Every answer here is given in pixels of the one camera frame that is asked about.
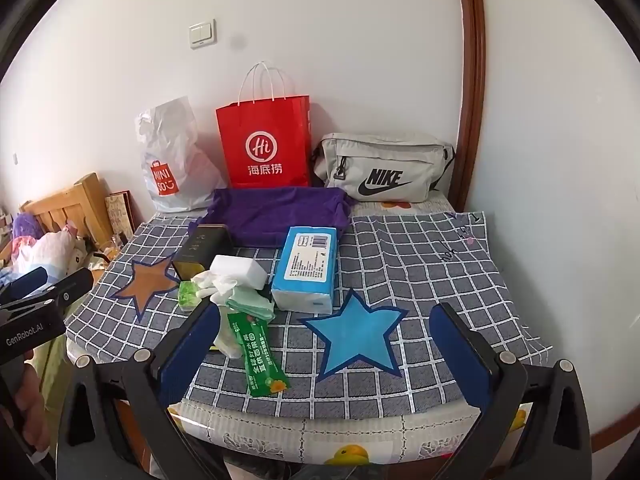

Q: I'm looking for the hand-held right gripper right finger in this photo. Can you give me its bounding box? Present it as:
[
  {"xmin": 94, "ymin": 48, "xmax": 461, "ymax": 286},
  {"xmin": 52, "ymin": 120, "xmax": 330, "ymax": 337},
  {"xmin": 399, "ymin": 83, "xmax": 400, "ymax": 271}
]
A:
[{"xmin": 429, "ymin": 301, "xmax": 598, "ymax": 480}]

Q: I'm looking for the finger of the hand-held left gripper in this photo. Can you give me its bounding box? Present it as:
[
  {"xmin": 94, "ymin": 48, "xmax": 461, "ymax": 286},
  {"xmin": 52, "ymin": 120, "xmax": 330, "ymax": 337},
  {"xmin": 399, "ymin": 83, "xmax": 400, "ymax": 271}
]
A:
[
  {"xmin": 44, "ymin": 268, "xmax": 95, "ymax": 307},
  {"xmin": 0, "ymin": 266, "xmax": 49, "ymax": 304}
]

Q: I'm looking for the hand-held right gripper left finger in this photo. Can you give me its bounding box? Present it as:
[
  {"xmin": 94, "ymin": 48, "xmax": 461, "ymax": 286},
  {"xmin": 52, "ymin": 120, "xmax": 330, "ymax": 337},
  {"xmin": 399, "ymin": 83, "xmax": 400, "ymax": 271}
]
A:
[{"xmin": 56, "ymin": 299, "xmax": 223, "ymax": 480}]

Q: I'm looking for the green tissue pack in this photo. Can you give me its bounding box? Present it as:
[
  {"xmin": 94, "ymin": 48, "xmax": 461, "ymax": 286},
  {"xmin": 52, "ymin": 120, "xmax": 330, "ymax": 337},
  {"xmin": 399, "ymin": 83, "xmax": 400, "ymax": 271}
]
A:
[{"xmin": 177, "ymin": 281, "xmax": 202, "ymax": 310}]

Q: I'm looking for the green sachet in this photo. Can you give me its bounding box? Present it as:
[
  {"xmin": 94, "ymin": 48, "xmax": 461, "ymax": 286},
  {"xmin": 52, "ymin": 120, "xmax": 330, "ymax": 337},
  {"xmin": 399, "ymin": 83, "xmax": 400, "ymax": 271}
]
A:
[{"xmin": 227, "ymin": 311, "xmax": 291, "ymax": 397}]

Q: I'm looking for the light green cloth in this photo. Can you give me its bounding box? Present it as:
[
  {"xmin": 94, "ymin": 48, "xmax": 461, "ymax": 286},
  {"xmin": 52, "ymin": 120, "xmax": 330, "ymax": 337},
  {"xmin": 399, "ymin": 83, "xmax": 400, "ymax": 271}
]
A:
[{"xmin": 227, "ymin": 286, "xmax": 276, "ymax": 322}]

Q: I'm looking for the white sponge block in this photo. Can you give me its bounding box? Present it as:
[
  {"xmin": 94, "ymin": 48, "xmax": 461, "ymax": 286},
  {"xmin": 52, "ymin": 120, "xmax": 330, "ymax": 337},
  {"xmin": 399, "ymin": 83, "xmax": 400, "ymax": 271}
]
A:
[{"xmin": 210, "ymin": 255, "xmax": 268, "ymax": 291}]

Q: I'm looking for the purple fabric tray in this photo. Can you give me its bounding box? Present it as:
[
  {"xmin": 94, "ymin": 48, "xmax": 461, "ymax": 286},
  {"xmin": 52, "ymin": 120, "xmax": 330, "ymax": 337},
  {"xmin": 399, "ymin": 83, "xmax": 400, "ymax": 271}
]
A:
[{"xmin": 192, "ymin": 186, "xmax": 357, "ymax": 248}]

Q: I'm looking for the person's left hand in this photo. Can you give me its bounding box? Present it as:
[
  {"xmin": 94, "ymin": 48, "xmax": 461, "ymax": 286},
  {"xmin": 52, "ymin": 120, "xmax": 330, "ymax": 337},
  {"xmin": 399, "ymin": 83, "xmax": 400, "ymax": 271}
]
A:
[{"xmin": 15, "ymin": 360, "xmax": 52, "ymax": 456}]

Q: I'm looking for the purple plush toy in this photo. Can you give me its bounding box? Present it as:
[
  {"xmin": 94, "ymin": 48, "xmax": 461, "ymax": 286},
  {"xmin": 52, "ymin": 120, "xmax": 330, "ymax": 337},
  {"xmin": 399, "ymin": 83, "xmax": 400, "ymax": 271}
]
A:
[{"xmin": 11, "ymin": 212, "xmax": 43, "ymax": 238}]

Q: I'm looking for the framed picture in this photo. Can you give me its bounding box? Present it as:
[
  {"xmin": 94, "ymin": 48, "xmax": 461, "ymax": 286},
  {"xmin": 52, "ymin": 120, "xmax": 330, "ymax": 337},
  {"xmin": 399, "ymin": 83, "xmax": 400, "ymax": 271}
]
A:
[{"xmin": 104, "ymin": 190, "xmax": 137, "ymax": 241}]

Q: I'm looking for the wooden headboard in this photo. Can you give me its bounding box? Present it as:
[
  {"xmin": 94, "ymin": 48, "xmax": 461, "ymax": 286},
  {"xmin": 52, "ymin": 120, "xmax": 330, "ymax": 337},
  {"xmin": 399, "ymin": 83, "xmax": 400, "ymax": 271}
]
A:
[{"xmin": 20, "ymin": 172, "xmax": 116, "ymax": 251}]

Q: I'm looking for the grey checked blanket with stars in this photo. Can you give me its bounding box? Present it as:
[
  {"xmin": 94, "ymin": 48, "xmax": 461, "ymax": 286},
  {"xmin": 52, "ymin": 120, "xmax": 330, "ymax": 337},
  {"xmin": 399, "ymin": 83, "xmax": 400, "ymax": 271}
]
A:
[{"xmin": 65, "ymin": 200, "xmax": 555, "ymax": 418}]

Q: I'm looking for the dark green tea box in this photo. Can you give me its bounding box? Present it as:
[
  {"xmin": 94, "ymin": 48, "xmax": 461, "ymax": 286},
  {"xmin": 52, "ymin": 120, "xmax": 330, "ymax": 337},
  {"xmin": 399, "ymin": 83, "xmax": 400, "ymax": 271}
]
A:
[{"xmin": 171, "ymin": 223, "xmax": 233, "ymax": 281}]

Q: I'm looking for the blue tissue pack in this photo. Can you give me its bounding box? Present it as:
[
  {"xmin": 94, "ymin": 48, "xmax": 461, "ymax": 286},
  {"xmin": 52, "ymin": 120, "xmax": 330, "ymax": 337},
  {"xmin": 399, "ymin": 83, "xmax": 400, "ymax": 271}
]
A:
[{"xmin": 270, "ymin": 226, "xmax": 339, "ymax": 316}]

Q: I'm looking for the white plastic shopping bag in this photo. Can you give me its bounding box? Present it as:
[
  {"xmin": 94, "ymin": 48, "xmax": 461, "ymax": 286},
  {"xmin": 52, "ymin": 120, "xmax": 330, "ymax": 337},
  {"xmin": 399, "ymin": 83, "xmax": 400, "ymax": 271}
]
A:
[{"xmin": 135, "ymin": 96, "xmax": 228, "ymax": 212}]

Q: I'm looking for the grey waist bag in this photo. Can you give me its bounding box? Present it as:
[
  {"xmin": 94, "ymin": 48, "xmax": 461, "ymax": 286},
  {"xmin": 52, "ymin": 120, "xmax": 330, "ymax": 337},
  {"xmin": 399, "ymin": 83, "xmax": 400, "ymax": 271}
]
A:
[{"xmin": 312, "ymin": 131, "xmax": 457, "ymax": 204}]

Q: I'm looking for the red paper bag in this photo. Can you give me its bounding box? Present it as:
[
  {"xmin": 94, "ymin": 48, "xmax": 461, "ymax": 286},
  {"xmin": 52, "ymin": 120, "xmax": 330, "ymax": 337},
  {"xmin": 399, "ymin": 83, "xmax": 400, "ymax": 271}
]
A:
[{"xmin": 216, "ymin": 62, "xmax": 312, "ymax": 190}]

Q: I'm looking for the brown wooden door frame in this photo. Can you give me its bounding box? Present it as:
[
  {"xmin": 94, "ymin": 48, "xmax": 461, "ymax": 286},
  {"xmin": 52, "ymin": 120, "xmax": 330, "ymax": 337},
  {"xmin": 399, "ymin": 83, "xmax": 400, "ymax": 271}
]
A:
[{"xmin": 452, "ymin": 0, "xmax": 488, "ymax": 211}]

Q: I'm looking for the white wall light switch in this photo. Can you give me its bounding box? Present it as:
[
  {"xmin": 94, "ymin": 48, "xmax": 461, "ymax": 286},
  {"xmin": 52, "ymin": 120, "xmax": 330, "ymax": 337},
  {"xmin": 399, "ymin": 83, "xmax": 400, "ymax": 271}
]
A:
[{"xmin": 189, "ymin": 19, "xmax": 218, "ymax": 50}]

